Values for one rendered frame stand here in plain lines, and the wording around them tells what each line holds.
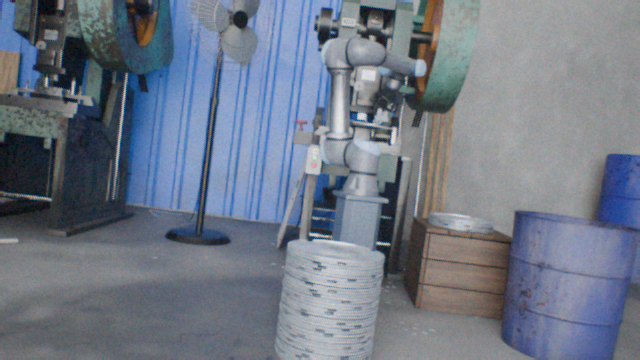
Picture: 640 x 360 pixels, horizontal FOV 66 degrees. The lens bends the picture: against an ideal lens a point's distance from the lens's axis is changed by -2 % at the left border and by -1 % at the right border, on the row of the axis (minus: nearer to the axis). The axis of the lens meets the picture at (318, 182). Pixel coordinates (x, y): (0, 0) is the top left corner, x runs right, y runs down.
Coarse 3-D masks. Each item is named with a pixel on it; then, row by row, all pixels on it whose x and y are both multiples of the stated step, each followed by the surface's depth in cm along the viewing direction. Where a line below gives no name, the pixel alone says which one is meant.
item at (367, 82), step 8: (360, 72) 278; (368, 72) 278; (376, 72) 278; (360, 80) 278; (368, 80) 278; (376, 80) 278; (360, 88) 277; (368, 88) 279; (376, 88) 279; (352, 96) 279; (360, 96) 274; (368, 96) 276; (352, 104) 279; (360, 104) 276; (368, 104) 276
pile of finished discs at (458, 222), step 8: (432, 216) 234; (440, 216) 230; (448, 216) 230; (456, 216) 234; (464, 216) 244; (440, 224) 222; (448, 224) 219; (456, 224) 217; (464, 224) 216; (472, 224) 216; (480, 224) 217; (488, 224) 219; (480, 232) 217; (488, 232) 219
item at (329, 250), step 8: (296, 240) 157; (304, 240) 161; (320, 240) 164; (328, 240) 164; (296, 248) 147; (304, 248) 148; (312, 248) 150; (320, 248) 148; (328, 248) 150; (336, 248) 152; (344, 248) 154; (352, 248) 159; (360, 248) 161; (368, 248) 160; (312, 256) 138; (320, 256) 137; (328, 256) 141; (336, 256) 143; (344, 256) 144; (352, 256) 146; (360, 256) 147; (368, 256) 149; (376, 256) 150
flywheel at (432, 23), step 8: (432, 0) 298; (440, 0) 288; (432, 8) 303; (440, 8) 287; (424, 16) 312; (432, 16) 305; (440, 16) 284; (424, 24) 311; (432, 24) 302; (440, 24) 281; (432, 32) 283; (432, 40) 280; (424, 48) 315; (432, 48) 282; (416, 56) 321; (424, 56) 314; (432, 56) 291; (432, 64) 292; (416, 80) 312; (424, 80) 305; (416, 88) 309; (424, 88) 299; (416, 96) 305
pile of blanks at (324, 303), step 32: (288, 256) 146; (288, 288) 143; (320, 288) 137; (352, 288) 140; (288, 320) 142; (320, 320) 138; (352, 320) 138; (288, 352) 141; (320, 352) 137; (352, 352) 141
